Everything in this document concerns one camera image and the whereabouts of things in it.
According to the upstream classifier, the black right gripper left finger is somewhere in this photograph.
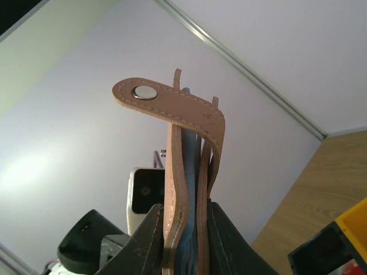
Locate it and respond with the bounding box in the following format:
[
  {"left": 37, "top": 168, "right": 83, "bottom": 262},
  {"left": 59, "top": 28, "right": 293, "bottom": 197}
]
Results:
[{"left": 96, "top": 204, "right": 163, "bottom": 275}]

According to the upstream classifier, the yellow bin with white cards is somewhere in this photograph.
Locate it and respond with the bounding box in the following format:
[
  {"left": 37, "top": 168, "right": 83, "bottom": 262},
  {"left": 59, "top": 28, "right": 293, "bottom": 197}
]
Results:
[{"left": 335, "top": 198, "right": 366, "bottom": 263}]

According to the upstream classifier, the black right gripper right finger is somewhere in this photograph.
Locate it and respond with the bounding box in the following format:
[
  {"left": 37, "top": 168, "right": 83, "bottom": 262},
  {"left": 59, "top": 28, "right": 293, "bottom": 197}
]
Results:
[{"left": 207, "top": 200, "right": 277, "bottom": 275}]

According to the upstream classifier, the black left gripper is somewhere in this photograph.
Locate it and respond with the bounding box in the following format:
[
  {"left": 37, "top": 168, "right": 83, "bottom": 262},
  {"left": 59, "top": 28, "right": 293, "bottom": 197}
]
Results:
[{"left": 57, "top": 209, "right": 130, "bottom": 274}]

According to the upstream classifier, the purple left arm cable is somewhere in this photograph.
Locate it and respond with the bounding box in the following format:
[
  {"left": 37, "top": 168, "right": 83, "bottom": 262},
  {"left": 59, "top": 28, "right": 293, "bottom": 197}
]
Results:
[{"left": 152, "top": 149, "right": 165, "bottom": 168}]

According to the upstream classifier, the black bin with red cards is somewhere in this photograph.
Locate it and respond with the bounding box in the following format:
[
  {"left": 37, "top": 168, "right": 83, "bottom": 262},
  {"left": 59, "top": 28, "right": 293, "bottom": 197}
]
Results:
[{"left": 288, "top": 221, "right": 366, "bottom": 275}]

